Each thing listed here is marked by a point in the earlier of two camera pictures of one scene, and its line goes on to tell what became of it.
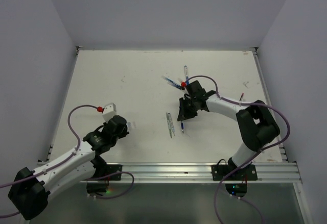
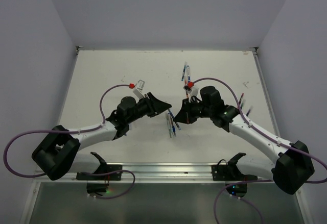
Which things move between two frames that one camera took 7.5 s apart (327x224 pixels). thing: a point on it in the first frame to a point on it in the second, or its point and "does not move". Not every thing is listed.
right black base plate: [220, 172] does not move
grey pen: [169, 124] does not move
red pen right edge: [242, 94] does not move
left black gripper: [123, 132] to [155, 105]
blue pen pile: [172, 82] to [170, 113]
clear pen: [172, 124] does not move
